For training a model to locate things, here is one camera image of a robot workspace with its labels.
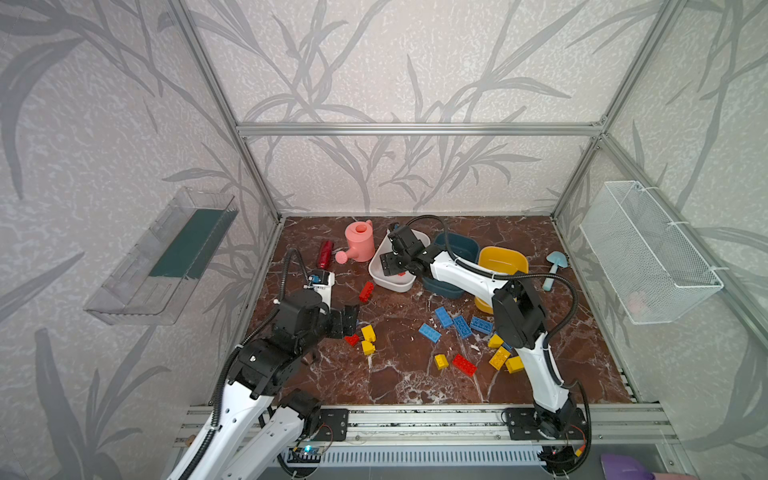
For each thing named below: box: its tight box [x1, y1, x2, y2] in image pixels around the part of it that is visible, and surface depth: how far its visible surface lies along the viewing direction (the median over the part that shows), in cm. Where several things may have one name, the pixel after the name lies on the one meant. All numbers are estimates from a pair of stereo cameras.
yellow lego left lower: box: [361, 341, 376, 356], surface depth 87 cm
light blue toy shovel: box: [542, 251, 568, 292], surface depth 106 cm
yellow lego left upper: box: [361, 324, 376, 342], surface depth 88 cm
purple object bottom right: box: [600, 454, 655, 480], surface depth 68 cm
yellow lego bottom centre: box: [434, 354, 449, 370], surface depth 84 cm
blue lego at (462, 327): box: [453, 315, 473, 339], surface depth 91 cm
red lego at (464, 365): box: [452, 354, 478, 377], surface depth 84 cm
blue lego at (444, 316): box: [435, 306, 453, 327], surface depth 93 cm
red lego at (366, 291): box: [359, 281, 375, 303], surface depth 99 cm
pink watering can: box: [335, 220, 375, 265], surface depth 104 cm
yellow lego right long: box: [488, 346, 511, 371], surface depth 85 cm
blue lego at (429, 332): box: [418, 323, 442, 343], surface depth 91 cm
